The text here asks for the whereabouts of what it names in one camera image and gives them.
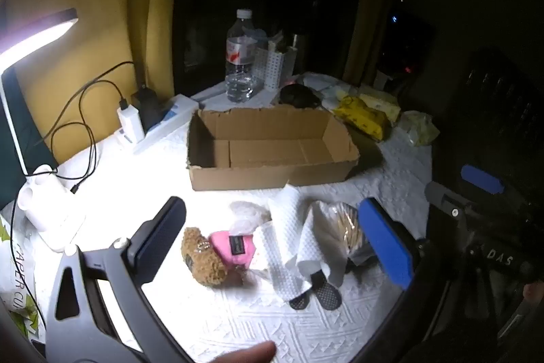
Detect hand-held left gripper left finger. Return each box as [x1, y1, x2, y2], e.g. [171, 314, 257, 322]
[45, 196, 188, 363]

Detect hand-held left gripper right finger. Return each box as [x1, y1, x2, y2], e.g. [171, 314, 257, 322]
[353, 197, 451, 363]

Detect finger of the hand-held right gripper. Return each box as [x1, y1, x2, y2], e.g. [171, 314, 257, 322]
[425, 181, 481, 220]
[461, 164, 506, 195]

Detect clear bag with brown contents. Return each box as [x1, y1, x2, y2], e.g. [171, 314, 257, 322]
[312, 200, 377, 274]

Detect dark dotted sock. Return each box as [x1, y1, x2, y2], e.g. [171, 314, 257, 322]
[310, 269, 343, 310]
[289, 288, 315, 310]

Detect white paper towel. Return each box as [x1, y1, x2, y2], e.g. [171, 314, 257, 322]
[251, 183, 345, 302]

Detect cardboard box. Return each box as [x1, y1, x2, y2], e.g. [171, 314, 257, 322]
[186, 106, 361, 192]

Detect white soft packs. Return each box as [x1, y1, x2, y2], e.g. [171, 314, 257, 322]
[304, 72, 355, 109]

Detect person's right hand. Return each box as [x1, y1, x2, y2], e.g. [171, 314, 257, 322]
[524, 282, 544, 304]

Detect person's left hand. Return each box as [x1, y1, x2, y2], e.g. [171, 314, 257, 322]
[211, 341, 278, 363]

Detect brown teddy plush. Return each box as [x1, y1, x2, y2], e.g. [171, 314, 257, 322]
[181, 227, 245, 288]

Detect yellowish plastic bag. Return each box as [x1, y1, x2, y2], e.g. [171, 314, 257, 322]
[397, 111, 440, 147]

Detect pink plush toy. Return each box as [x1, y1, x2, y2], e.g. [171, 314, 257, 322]
[208, 230, 258, 272]

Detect crumpled clear plastic bag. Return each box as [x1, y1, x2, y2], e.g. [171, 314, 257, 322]
[229, 200, 273, 236]

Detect pale yellow tissue pack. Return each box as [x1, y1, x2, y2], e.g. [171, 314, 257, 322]
[359, 93, 401, 121]

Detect white usb charger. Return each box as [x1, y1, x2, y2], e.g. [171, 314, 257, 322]
[117, 99, 145, 145]

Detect white power strip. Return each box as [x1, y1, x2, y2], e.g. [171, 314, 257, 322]
[119, 94, 200, 154]

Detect black power adapter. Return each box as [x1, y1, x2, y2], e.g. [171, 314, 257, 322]
[131, 86, 164, 132]

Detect printed paper cup bag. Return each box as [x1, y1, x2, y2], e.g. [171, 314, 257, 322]
[0, 214, 47, 347]

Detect black round dish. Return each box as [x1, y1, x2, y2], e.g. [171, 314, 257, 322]
[278, 83, 322, 110]

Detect clear water bottle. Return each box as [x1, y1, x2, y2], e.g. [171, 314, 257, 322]
[225, 9, 259, 103]

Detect white perforated basket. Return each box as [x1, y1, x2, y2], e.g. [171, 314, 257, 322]
[254, 47, 285, 90]

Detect dark metal bottle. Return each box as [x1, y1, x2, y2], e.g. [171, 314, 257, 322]
[289, 32, 309, 79]

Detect white desk lamp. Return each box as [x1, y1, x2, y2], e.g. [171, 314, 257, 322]
[0, 8, 79, 211]

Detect black usb cable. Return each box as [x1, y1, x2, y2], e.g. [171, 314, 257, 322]
[49, 80, 128, 194]

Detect black power cable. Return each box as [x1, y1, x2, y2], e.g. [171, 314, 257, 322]
[8, 61, 136, 330]

